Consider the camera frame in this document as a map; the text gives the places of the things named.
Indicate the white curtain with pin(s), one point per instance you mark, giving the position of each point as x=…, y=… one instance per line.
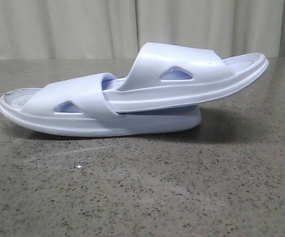
x=116, y=29

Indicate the light blue slipper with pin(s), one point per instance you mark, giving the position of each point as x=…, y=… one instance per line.
x=78, y=107
x=167, y=76

